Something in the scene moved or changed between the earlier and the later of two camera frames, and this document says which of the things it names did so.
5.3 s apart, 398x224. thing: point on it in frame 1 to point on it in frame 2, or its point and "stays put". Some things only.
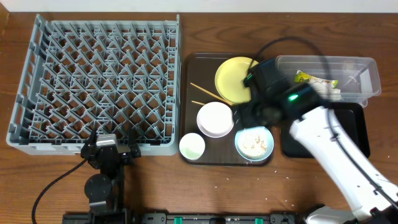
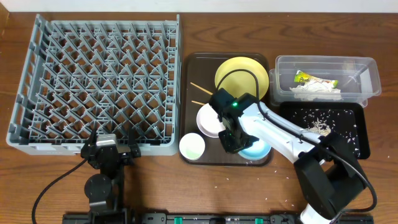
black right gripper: [249, 110] to [231, 148]
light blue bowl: [254, 144] stays put
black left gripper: [90, 152] stays put
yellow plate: [229, 79] stays put
